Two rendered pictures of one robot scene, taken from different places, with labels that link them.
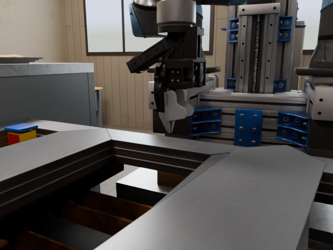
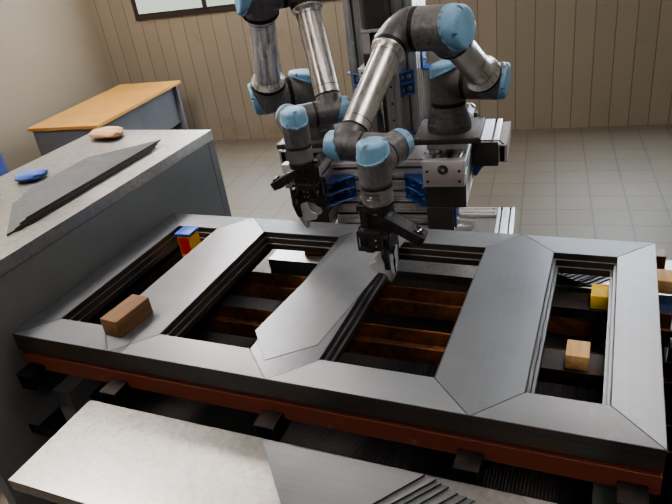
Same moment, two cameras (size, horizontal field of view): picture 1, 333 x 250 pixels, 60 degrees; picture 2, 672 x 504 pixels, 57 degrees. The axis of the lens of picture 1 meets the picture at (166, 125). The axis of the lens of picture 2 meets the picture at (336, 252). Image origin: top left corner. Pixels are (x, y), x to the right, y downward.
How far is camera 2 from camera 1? 1.30 m
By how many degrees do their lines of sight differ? 16
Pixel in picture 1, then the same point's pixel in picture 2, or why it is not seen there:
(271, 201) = (365, 266)
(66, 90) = (193, 170)
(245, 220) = (348, 279)
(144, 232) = (304, 291)
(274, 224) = (361, 278)
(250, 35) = not seen: hidden behind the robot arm
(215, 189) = (337, 264)
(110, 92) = (194, 84)
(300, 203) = not seen: hidden behind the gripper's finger
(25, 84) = (161, 181)
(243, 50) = not seen: hidden behind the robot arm
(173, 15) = (298, 160)
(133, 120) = (243, 128)
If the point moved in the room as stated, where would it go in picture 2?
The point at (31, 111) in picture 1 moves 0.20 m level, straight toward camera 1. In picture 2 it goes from (171, 204) to (188, 221)
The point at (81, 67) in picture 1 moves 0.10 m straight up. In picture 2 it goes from (201, 140) to (194, 115)
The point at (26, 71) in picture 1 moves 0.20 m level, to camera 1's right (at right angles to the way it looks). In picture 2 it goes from (160, 168) to (215, 160)
